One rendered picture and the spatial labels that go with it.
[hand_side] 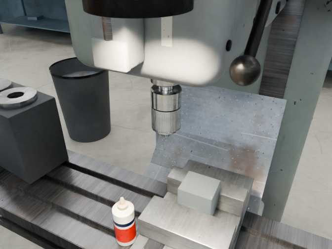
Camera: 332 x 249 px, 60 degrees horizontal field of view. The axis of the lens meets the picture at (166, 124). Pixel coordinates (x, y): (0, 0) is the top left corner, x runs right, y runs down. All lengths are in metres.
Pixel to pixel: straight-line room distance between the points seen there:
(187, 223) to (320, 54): 0.48
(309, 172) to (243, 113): 1.71
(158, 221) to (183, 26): 0.31
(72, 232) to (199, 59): 0.46
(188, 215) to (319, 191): 1.87
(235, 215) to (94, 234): 0.28
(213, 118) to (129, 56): 0.55
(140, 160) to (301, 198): 1.19
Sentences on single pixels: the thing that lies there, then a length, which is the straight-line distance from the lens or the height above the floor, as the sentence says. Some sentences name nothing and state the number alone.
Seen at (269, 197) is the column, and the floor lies 0.78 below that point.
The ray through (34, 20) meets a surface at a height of 0.23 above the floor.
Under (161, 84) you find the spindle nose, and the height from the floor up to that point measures 1.28.
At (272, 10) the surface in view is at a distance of 0.47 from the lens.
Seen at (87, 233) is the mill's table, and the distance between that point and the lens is 0.63.
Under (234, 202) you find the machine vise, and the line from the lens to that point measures 0.54.
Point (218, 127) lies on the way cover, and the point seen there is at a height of 1.02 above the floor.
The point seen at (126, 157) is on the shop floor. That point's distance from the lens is 2.36.
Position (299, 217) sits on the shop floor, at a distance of 2.08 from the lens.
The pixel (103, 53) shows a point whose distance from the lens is 0.30.
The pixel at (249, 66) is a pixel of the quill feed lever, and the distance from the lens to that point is 0.28.
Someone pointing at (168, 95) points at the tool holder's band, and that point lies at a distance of 0.41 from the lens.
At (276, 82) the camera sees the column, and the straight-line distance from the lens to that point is 0.78.
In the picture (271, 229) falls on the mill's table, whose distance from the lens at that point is 0.66.
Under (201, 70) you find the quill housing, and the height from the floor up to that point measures 1.34.
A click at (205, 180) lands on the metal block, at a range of 0.51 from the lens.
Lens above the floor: 1.45
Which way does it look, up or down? 31 degrees down
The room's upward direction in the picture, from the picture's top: straight up
